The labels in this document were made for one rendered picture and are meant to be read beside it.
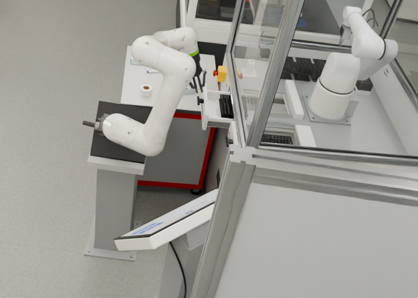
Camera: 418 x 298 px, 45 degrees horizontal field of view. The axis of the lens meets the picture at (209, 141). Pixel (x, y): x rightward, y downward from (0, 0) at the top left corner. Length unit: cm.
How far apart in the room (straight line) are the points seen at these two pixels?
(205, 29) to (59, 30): 196
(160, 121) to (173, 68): 27
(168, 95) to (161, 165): 113
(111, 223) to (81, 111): 136
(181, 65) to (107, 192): 94
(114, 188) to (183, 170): 70
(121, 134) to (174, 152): 90
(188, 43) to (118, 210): 99
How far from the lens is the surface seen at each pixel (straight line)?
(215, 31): 348
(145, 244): 177
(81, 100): 418
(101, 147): 258
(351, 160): 246
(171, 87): 217
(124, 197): 277
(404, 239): 95
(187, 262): 198
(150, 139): 230
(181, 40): 255
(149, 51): 213
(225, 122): 272
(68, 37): 496
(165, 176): 333
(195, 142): 313
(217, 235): 88
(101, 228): 300
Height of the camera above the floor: 255
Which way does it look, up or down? 41 degrees down
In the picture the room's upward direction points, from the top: 13 degrees clockwise
